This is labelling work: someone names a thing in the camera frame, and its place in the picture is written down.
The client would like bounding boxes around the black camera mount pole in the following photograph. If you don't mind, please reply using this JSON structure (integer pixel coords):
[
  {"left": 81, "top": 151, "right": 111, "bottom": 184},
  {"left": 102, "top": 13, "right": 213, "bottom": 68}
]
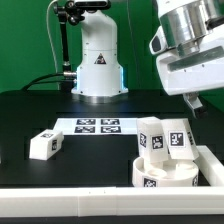
[{"left": 53, "top": 0, "right": 86, "bottom": 81}]

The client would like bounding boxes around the black cable bundle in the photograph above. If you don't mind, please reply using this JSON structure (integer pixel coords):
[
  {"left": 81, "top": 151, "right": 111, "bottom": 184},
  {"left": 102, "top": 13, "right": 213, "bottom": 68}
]
[{"left": 21, "top": 70, "right": 78, "bottom": 92}]

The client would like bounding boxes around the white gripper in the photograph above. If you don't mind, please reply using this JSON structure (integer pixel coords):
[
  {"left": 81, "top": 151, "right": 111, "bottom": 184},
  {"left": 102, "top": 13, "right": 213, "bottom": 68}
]
[{"left": 149, "top": 26, "right": 224, "bottom": 118}]

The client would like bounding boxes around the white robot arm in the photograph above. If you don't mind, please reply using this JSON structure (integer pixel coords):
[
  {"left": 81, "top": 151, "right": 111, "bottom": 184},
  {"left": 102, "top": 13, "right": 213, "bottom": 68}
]
[{"left": 73, "top": 0, "right": 224, "bottom": 118}]

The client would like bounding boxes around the white marker sheet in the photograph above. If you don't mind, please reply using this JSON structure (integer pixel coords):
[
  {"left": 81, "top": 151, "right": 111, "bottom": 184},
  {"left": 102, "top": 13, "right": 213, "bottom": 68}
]
[{"left": 54, "top": 118, "right": 137, "bottom": 135}]

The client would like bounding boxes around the white fence bar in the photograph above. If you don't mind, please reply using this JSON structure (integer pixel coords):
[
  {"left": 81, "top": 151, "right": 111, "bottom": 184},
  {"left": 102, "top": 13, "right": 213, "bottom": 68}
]
[
  {"left": 0, "top": 187, "right": 224, "bottom": 218},
  {"left": 195, "top": 145, "right": 224, "bottom": 187}
]

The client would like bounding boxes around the white front fence bar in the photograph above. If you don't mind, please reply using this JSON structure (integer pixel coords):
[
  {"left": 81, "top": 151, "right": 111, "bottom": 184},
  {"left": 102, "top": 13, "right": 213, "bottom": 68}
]
[{"left": 0, "top": 187, "right": 224, "bottom": 218}]

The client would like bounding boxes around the white right fence bar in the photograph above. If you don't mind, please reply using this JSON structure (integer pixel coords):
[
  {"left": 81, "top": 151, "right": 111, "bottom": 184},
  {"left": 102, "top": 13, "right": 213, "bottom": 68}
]
[{"left": 195, "top": 145, "right": 224, "bottom": 187}]

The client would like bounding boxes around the white cable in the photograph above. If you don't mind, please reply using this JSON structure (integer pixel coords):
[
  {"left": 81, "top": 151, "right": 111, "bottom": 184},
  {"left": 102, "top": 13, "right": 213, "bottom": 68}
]
[{"left": 46, "top": 0, "right": 60, "bottom": 74}]

